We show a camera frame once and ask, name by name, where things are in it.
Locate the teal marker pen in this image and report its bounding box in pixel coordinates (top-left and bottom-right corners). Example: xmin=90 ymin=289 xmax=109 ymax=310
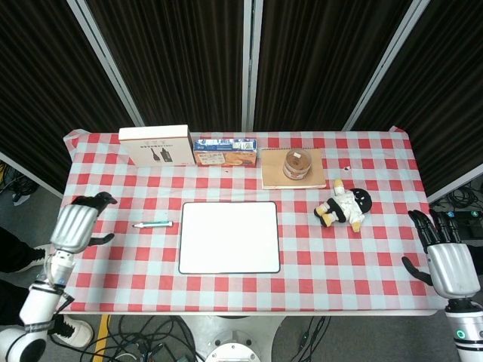
xmin=131 ymin=220 xmax=174 ymax=229

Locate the blue orange biscuit box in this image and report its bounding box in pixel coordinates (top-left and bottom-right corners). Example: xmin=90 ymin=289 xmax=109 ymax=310
xmin=192 ymin=138 xmax=259 ymax=167

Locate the black floor cable bundle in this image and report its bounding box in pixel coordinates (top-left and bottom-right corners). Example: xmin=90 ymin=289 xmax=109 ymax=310
xmin=48 ymin=315 xmax=201 ymax=362

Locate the white drawing board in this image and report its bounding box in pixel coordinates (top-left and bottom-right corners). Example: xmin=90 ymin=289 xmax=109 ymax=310
xmin=177 ymin=201 xmax=281 ymax=275

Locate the white cable product box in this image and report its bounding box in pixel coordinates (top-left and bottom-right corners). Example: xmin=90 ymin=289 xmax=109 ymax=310
xmin=118 ymin=124 xmax=196 ymax=168

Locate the clear round plastic container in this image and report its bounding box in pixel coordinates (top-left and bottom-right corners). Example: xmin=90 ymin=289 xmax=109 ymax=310
xmin=282 ymin=149 xmax=315 ymax=180

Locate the black folding partition screen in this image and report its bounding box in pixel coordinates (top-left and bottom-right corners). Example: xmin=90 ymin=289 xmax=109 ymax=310
xmin=0 ymin=0 xmax=483 ymax=204

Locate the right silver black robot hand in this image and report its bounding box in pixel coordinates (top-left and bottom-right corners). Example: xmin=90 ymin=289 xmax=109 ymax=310
xmin=401 ymin=210 xmax=481 ymax=299

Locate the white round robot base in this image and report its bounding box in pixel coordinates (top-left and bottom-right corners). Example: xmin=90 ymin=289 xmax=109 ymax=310
xmin=180 ymin=315 xmax=288 ymax=362

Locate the red white checkered tablecloth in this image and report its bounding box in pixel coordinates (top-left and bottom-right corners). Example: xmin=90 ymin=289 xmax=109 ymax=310
xmin=56 ymin=126 xmax=446 ymax=314

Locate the black white plush doll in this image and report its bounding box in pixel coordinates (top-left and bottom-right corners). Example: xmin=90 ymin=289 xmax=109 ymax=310
xmin=314 ymin=179 xmax=373 ymax=233

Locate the white sneaker black trim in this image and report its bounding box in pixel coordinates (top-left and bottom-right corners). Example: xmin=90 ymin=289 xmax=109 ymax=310
xmin=49 ymin=314 xmax=94 ymax=348
xmin=17 ymin=244 xmax=56 ymax=273

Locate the yellow floor tape strip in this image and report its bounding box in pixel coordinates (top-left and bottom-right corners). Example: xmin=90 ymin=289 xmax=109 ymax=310
xmin=92 ymin=314 xmax=111 ymax=362

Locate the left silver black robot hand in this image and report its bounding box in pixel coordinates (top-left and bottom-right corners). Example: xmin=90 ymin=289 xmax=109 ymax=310
xmin=50 ymin=192 xmax=118 ymax=254

